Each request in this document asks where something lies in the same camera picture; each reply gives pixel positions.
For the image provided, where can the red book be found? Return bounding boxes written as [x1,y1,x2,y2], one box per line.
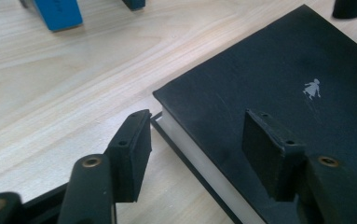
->
[121,0,147,12]

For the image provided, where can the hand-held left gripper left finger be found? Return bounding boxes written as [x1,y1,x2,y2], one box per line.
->
[57,108,153,224]

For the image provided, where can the black book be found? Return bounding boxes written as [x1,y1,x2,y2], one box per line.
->
[149,3,357,224]

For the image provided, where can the blue book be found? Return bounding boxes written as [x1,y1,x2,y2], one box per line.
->
[32,0,84,33]

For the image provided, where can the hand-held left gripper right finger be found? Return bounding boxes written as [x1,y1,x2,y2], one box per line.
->
[241,108,357,224]

